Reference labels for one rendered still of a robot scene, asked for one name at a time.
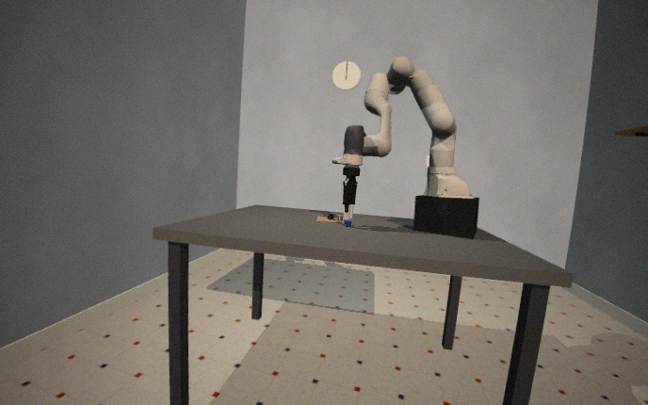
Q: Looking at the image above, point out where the orange flat mat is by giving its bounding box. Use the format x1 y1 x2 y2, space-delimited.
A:
316 217 345 223

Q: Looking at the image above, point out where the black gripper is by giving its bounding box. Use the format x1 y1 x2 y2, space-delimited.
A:
343 167 360 219

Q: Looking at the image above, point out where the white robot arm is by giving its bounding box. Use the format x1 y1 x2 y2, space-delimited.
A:
332 57 475 199

